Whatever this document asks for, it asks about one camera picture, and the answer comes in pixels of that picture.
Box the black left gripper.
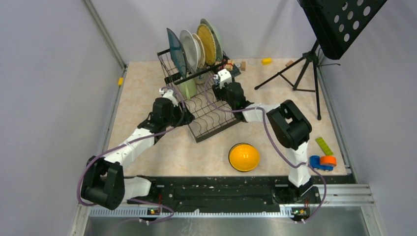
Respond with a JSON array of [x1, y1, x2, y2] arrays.
[[163, 100, 195, 127]]

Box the black wire dish rack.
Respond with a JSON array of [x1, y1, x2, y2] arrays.
[[157, 49, 239, 143]]

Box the green white mug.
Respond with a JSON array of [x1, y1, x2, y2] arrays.
[[179, 79, 197, 100]]

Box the light green flower plate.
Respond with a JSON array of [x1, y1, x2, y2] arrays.
[[200, 18, 223, 62]]

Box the cream floral plate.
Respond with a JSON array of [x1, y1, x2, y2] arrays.
[[192, 33, 205, 69]]

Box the yellow bamboo pattern plate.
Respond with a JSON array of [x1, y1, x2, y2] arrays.
[[197, 24, 216, 65]]

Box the white plate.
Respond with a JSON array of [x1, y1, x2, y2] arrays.
[[179, 29, 201, 73]]

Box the yellow bowl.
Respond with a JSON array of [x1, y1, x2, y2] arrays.
[[228, 143, 260, 172]]

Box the dark teal square plate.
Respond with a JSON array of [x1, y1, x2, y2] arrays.
[[166, 28, 187, 78]]

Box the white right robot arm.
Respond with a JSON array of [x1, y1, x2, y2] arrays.
[[212, 79, 312, 203]]

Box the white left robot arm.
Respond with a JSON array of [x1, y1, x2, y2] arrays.
[[77, 97, 195, 210]]

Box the small wooden block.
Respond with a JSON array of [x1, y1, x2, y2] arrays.
[[240, 61, 246, 71]]

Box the clear round lid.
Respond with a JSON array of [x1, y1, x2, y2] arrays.
[[248, 59, 257, 66]]

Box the yellow lego block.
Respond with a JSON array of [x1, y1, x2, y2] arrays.
[[261, 58, 272, 65]]

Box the brown wooden block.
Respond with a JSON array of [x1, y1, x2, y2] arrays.
[[285, 60, 294, 67]]

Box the green lego brick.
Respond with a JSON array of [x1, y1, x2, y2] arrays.
[[315, 137, 334, 156]]

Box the blue toy car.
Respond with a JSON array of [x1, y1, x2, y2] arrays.
[[309, 155, 333, 172]]

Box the black music stand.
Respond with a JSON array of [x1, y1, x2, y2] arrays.
[[254, 0, 386, 120]]

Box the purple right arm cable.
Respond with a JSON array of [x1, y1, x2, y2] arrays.
[[203, 75, 328, 224]]

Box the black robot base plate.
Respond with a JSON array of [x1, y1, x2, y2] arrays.
[[127, 176, 322, 216]]

